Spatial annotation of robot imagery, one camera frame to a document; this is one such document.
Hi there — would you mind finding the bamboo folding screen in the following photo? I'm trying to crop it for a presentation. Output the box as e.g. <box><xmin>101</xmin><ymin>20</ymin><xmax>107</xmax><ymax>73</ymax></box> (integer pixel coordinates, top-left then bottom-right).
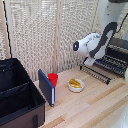
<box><xmin>0</xmin><ymin>0</ymin><xmax>128</xmax><ymax>82</ymax></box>

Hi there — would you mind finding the red plastic cup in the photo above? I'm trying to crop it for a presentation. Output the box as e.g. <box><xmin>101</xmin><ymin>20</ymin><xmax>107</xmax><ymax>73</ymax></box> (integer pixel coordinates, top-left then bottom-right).
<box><xmin>47</xmin><ymin>72</ymin><xmax>59</xmax><ymax>88</ymax></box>

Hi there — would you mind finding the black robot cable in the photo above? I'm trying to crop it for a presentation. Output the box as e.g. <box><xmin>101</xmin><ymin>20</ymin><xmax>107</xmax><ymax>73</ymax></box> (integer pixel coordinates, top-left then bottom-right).
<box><xmin>114</xmin><ymin>12</ymin><xmax>128</xmax><ymax>34</ymax></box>

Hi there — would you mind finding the long yellow banana piece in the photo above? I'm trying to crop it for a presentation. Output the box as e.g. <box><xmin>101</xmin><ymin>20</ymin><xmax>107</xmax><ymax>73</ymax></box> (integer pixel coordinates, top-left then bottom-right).
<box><xmin>69</xmin><ymin>80</ymin><xmax>82</xmax><ymax>90</ymax></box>

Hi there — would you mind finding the black fabric storage box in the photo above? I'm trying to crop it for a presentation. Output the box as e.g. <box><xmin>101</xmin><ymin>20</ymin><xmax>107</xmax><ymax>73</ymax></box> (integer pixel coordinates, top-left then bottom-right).
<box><xmin>0</xmin><ymin>57</ymin><xmax>47</xmax><ymax>128</ymax></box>

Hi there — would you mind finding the dark blue binder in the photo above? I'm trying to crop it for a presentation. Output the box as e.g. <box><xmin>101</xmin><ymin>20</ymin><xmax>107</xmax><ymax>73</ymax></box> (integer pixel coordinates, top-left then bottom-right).
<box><xmin>37</xmin><ymin>68</ymin><xmax>56</xmax><ymax>108</ymax></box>

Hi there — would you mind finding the curved yellow banana piece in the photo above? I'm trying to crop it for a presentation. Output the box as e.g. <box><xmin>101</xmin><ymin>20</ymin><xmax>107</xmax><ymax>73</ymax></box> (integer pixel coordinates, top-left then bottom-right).
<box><xmin>71</xmin><ymin>78</ymin><xmax>84</xmax><ymax>87</ymax></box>

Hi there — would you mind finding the black vertical pole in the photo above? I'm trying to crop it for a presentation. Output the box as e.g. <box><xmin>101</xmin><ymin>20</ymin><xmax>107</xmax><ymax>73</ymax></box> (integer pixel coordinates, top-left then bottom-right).
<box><xmin>2</xmin><ymin>0</ymin><xmax>13</xmax><ymax>60</ymax></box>

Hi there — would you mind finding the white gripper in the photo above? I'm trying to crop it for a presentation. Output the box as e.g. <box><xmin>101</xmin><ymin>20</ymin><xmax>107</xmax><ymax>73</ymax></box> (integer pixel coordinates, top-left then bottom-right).
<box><xmin>83</xmin><ymin>56</ymin><xmax>97</xmax><ymax>67</ymax></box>

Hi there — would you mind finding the black toaster oven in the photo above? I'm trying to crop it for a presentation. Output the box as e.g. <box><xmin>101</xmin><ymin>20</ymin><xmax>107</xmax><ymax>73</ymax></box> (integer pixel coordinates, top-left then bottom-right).
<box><xmin>95</xmin><ymin>37</ymin><xmax>128</xmax><ymax>78</ymax></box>

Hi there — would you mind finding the white round bowl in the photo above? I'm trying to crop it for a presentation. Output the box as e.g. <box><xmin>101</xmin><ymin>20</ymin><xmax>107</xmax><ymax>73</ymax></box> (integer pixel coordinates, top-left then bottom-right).
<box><xmin>67</xmin><ymin>78</ymin><xmax>86</xmax><ymax>93</ymax></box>

